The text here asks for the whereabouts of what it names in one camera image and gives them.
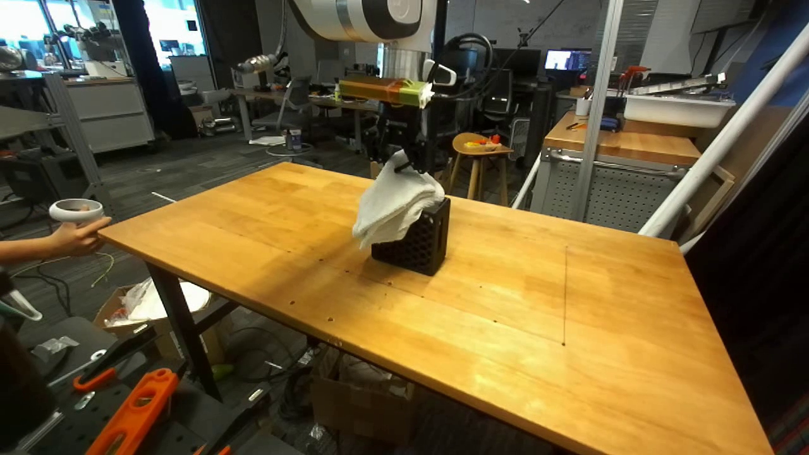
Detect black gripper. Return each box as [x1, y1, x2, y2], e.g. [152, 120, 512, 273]
[373, 106, 430, 173]

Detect light grey towel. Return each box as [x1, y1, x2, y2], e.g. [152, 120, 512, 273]
[348, 149, 450, 257]

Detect black perforated basket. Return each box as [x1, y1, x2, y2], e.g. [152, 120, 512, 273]
[369, 196, 451, 278]

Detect white VR controller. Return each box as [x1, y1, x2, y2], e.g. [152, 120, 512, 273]
[44, 194, 106, 228]

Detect bare operator forearm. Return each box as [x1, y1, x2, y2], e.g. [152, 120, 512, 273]
[0, 238, 56, 266]

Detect bare operator hand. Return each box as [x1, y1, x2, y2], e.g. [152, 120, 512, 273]
[44, 214, 113, 261]

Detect orange and yellow toys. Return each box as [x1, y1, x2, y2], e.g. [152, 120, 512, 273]
[460, 132, 504, 154]

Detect round wooden stool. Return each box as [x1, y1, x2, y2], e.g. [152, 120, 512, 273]
[443, 129, 515, 201]

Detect black metal stand pole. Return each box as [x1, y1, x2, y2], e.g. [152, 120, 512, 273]
[421, 0, 450, 173]

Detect computer monitor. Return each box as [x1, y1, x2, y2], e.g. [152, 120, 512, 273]
[541, 45, 593, 76]

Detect white metal pole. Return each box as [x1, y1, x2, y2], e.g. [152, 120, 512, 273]
[573, 0, 626, 221]
[636, 23, 809, 240]

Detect wooden workbench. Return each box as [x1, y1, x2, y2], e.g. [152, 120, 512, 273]
[541, 110, 702, 168]

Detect perforated metal panel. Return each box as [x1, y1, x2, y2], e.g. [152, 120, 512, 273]
[527, 149, 705, 234]

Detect dark item with red top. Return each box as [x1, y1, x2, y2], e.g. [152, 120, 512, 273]
[616, 62, 652, 95]

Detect brown cardboard box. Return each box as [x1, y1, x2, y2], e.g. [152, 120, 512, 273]
[309, 369, 416, 451]

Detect white plastic bin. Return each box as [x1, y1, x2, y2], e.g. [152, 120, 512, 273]
[622, 89, 737, 132]

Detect black metal table leg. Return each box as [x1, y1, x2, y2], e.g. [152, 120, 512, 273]
[143, 263, 225, 402]

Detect white plastic bag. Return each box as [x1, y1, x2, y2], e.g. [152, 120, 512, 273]
[104, 275, 211, 330]

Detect grey metal cabinet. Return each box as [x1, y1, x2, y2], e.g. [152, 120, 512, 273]
[60, 72, 159, 157]

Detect orange plastic level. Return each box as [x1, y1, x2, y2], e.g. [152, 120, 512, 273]
[82, 366, 181, 455]

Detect person grey trousers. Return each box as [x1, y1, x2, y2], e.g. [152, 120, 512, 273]
[0, 324, 56, 451]

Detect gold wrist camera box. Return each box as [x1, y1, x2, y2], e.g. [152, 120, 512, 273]
[334, 76, 436, 110]

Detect black cable with silver connector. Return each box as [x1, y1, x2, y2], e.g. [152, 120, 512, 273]
[419, 56, 463, 90]

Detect black clamp with orange handle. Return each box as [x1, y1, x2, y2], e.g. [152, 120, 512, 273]
[188, 384, 272, 455]
[68, 324, 159, 396]

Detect grey metal shelf frame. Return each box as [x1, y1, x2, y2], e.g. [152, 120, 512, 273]
[0, 70, 108, 234]

